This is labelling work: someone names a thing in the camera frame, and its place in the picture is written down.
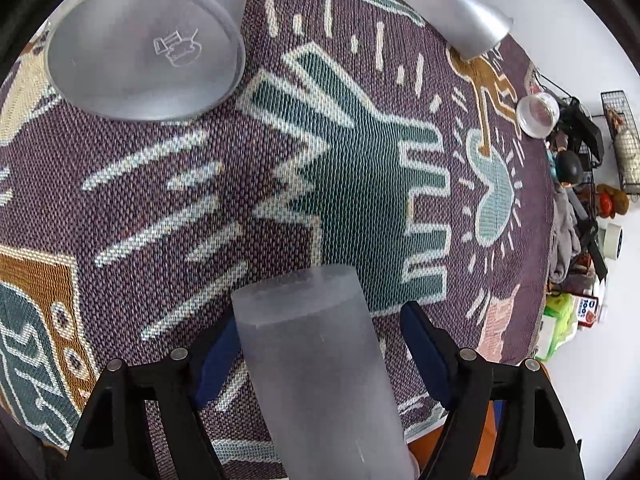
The green tissue pack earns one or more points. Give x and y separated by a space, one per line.
558 325

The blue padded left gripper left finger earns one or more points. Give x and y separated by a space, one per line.
113 440

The black haired doll figure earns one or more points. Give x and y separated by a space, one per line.
566 168

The white tape roll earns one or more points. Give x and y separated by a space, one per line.
610 241

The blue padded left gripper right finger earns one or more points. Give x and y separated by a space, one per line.
534 440

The red white carton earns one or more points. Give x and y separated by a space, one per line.
586 309

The frosted plastic cup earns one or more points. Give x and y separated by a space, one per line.
472 27
318 373
146 60

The purple patterned woven blanket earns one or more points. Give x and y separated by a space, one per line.
357 136

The brown plush toy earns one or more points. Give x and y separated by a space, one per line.
611 202

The white cup with yellow print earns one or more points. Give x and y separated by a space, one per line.
538 114

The grey cloth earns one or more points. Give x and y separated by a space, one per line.
564 240

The black wire basket shelf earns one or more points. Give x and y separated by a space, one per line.
625 137

